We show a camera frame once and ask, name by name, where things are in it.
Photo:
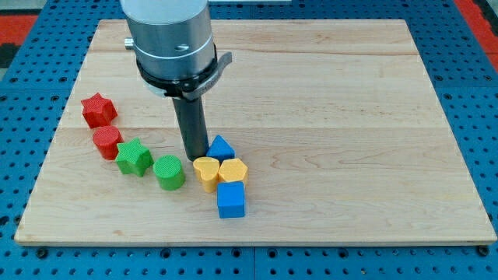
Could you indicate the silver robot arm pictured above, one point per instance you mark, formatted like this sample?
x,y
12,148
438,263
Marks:
x,y
173,43

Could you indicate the green star block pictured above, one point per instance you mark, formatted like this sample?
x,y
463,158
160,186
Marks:
x,y
133,158

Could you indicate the red star block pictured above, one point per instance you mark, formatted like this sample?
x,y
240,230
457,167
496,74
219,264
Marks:
x,y
98,111

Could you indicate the blue triangle block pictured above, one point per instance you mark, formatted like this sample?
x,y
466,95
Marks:
x,y
220,149

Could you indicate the yellow hexagon block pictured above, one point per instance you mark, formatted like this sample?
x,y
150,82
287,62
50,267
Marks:
x,y
232,170

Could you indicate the yellow heart block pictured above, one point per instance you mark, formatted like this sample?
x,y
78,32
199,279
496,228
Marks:
x,y
207,172

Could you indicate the blue cube block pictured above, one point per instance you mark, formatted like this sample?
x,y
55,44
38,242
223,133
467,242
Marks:
x,y
231,199

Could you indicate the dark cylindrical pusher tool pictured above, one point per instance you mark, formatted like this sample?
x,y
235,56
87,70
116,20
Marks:
x,y
191,120

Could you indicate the black clamp with grey lever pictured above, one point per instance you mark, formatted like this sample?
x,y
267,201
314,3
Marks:
x,y
191,88

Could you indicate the green cylinder block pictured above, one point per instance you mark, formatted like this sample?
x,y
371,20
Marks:
x,y
169,172

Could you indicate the wooden board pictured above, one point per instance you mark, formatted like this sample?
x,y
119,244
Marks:
x,y
337,121

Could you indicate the red cylinder block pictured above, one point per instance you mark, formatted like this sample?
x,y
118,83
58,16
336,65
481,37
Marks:
x,y
106,139

